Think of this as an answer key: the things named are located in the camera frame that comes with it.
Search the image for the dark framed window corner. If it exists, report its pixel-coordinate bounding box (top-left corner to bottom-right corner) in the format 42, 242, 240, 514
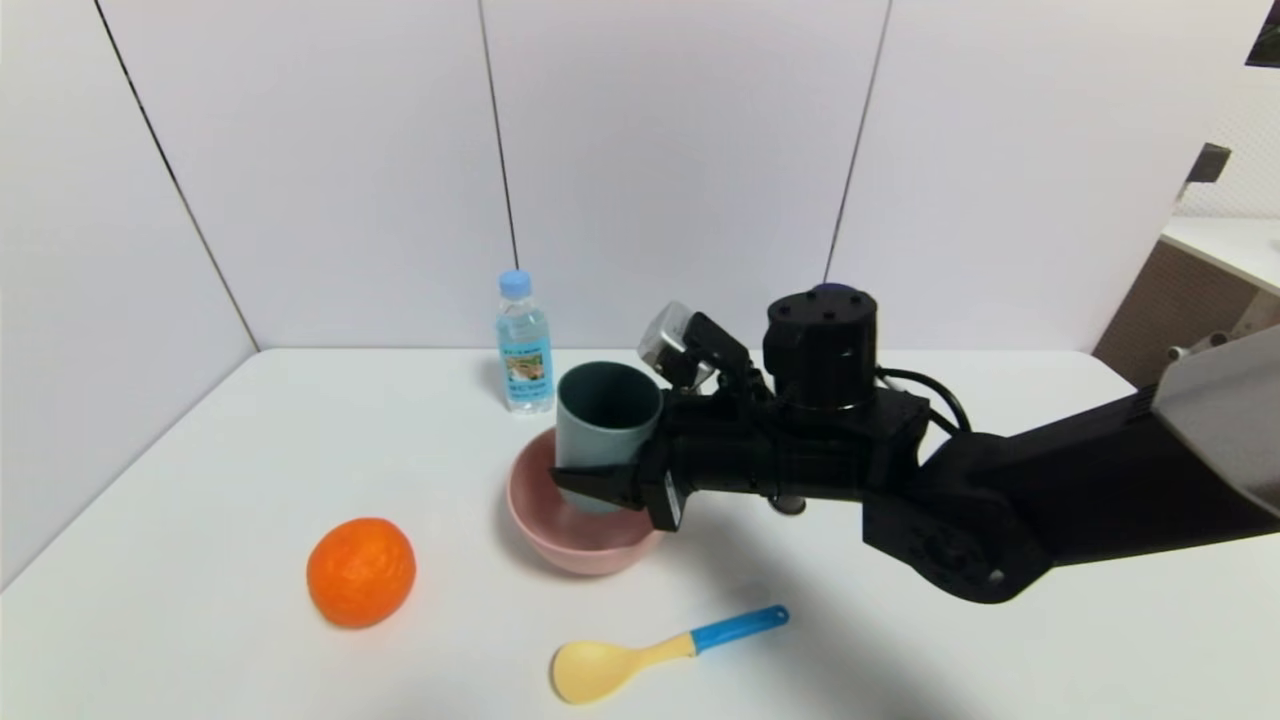
1243, 18, 1280, 71

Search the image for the yellow spoon blue handle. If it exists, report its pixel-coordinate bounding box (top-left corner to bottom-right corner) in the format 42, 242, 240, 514
550, 603, 790, 705

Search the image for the teal plastic cup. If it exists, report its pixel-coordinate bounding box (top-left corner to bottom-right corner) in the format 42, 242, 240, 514
555, 361, 665, 515

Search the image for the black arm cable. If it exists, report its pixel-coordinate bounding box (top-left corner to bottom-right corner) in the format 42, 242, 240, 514
876, 366, 973, 435

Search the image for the orange fruit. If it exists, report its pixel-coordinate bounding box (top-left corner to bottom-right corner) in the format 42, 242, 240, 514
305, 516, 418, 630

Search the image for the clear water bottle blue cap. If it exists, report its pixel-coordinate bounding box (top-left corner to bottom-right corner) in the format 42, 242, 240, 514
496, 269, 557, 415

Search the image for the white background desk top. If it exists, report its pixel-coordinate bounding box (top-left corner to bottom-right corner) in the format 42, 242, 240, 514
1158, 216, 1280, 298

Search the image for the white desk leg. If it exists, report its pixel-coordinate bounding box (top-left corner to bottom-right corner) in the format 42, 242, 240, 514
1228, 290, 1280, 343

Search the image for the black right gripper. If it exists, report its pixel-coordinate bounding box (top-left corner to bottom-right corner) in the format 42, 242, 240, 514
549, 422, 778, 533

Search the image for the brown desk side panel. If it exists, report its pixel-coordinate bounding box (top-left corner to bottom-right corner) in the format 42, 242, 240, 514
1092, 240, 1253, 389

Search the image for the black wall-mounted bracket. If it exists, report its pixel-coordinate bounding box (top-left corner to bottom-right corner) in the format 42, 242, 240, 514
1182, 143, 1230, 187

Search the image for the pink bowl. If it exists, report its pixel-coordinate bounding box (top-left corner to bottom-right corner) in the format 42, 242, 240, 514
505, 427, 668, 577

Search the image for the desk crank handle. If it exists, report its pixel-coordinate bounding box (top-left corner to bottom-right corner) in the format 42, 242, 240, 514
1165, 332, 1230, 363

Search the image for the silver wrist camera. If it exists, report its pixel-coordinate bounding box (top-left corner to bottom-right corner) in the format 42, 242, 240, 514
637, 300, 753, 393

